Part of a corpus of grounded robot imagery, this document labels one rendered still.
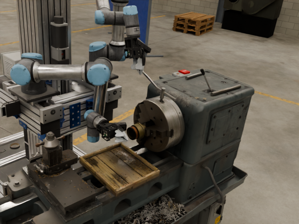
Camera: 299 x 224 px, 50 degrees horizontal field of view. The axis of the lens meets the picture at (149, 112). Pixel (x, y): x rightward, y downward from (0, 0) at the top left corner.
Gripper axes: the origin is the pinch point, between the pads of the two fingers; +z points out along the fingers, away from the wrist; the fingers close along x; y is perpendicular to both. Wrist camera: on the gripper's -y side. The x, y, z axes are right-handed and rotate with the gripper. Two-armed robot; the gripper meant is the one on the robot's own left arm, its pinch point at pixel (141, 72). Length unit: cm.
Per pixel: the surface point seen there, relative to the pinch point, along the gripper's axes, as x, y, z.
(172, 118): 14.7, -6.0, 27.0
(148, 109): 0.4, -1.7, 21.5
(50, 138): -4, 56, 22
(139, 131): 3.8, 10.1, 31.0
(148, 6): -359, -336, -83
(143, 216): -3, 10, 86
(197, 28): -469, -610, -33
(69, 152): -12, 45, 34
